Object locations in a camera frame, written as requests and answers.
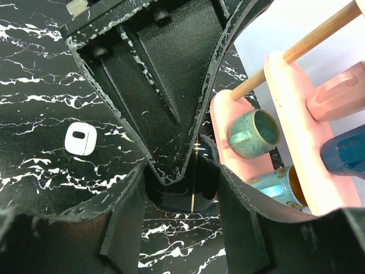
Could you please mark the dark blue mug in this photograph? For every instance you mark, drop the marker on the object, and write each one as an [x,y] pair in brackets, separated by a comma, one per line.
[343,155]

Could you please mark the light blue butterfly mug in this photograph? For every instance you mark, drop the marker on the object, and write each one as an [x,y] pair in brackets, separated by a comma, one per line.
[281,185]

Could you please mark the green glazed mug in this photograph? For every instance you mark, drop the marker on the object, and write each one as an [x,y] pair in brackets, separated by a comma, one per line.
[253,134]

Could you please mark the white earbud case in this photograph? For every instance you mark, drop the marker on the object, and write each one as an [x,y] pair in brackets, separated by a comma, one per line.
[80,139]

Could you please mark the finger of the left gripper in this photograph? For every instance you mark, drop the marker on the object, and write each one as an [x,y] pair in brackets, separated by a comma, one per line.
[154,64]

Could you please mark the pink mug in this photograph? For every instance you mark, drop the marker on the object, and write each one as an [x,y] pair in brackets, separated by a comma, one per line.
[339,97]

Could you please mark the pink three-tier wooden shelf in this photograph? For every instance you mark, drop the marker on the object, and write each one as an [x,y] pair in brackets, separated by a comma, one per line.
[289,86]

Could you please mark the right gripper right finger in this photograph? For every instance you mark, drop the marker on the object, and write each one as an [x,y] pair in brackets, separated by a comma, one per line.
[262,235]

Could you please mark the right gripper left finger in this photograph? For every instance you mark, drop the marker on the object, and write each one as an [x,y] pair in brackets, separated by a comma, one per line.
[99,235]

